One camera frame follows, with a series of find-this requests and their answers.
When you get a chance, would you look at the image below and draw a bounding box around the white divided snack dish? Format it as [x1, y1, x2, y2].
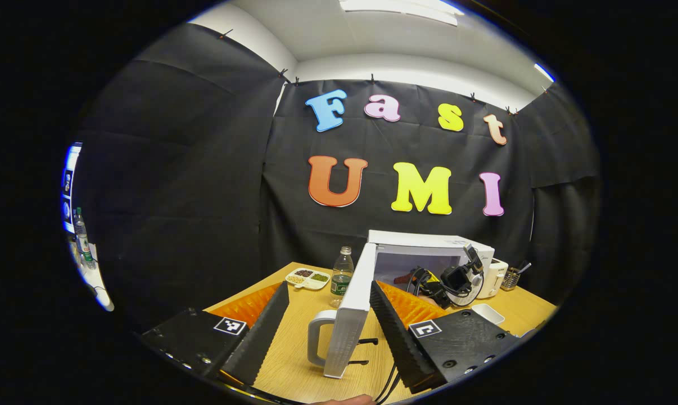
[285, 268, 332, 291]

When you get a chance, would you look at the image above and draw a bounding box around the white toaster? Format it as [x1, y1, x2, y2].
[477, 258, 509, 299]

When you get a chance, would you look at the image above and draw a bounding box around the white microwave oven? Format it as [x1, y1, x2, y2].
[307, 229, 495, 379]

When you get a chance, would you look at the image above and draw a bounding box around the black cable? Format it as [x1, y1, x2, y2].
[374, 363, 403, 404]

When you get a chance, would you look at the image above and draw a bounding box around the plastic water bottle green label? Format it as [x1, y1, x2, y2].
[331, 246, 355, 308]
[74, 207, 96, 271]

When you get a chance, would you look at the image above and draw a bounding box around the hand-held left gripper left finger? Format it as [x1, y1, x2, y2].
[140, 281, 291, 387]

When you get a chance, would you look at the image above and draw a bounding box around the white panel with black squares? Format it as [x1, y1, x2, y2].
[62, 142, 84, 234]

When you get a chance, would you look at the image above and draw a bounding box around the black backdrop cloth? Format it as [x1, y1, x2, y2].
[72, 22, 603, 338]

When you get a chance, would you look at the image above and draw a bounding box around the white side table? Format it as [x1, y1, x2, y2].
[69, 242, 115, 313]

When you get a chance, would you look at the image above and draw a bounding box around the white rectangular tray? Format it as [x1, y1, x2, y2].
[471, 303, 506, 326]

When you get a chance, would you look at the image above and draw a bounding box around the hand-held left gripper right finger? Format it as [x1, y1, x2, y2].
[369, 280, 523, 395]

